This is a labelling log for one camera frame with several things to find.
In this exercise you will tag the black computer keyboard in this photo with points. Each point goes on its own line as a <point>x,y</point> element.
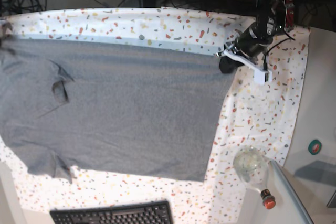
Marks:
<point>153,212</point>

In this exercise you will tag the clear glass bottle red cap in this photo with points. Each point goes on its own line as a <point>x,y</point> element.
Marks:
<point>252,169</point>

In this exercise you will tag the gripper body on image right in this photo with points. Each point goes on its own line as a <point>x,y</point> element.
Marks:
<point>248,45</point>

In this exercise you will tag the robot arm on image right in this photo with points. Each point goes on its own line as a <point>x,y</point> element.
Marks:
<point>274,18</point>

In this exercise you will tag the terrazzo patterned tablecloth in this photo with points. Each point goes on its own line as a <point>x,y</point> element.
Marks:
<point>260,116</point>

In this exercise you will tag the green tape roll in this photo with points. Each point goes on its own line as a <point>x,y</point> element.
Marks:
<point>315,147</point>

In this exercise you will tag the grey t-shirt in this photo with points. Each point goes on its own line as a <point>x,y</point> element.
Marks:
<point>114,108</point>

